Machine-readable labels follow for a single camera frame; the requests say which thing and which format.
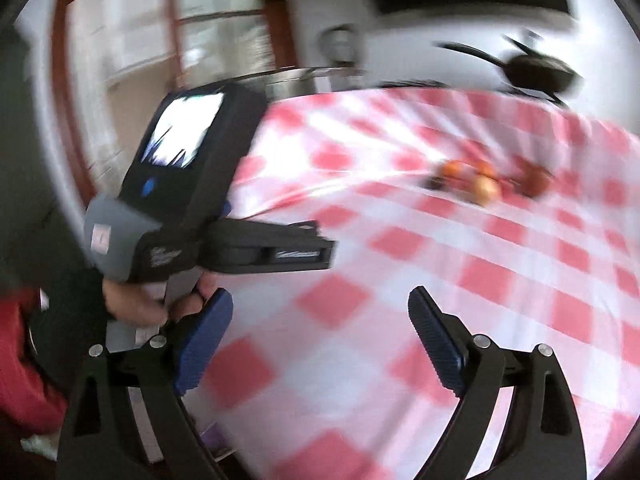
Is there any steel pot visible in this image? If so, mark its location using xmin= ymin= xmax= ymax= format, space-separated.
xmin=264 ymin=65 xmax=367 ymax=104

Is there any person's red garment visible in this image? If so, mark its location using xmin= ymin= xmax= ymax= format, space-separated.
xmin=0 ymin=287 xmax=67 ymax=435

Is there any small orange mandarin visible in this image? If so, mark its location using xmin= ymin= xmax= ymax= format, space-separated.
xmin=442 ymin=160 xmax=469 ymax=183

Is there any red white checked plastic tablecloth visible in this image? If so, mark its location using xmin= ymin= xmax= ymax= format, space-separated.
xmin=197 ymin=86 xmax=640 ymax=480

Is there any yellow striped pepino melon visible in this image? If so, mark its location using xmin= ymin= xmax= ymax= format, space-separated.
xmin=470 ymin=176 xmax=502 ymax=207

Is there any dark red apple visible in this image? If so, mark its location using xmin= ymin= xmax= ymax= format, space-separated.
xmin=517 ymin=165 xmax=553 ymax=198

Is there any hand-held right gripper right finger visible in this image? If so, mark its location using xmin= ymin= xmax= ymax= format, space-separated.
xmin=407 ymin=286 xmax=589 ymax=480

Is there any round wall gauge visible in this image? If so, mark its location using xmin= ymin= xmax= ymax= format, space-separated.
xmin=320 ymin=25 xmax=364 ymax=64

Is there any brown wooden window frame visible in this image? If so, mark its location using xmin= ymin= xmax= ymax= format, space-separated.
xmin=50 ymin=0 xmax=297 ymax=202

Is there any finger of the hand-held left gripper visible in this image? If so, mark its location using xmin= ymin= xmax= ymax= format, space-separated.
xmin=220 ymin=218 xmax=322 ymax=247
xmin=209 ymin=238 xmax=337 ymax=277

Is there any person's left hand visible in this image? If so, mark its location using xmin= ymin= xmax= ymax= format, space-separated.
xmin=101 ymin=277 xmax=221 ymax=327

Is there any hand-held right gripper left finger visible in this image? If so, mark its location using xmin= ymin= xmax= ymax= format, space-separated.
xmin=56 ymin=287 xmax=234 ymax=480

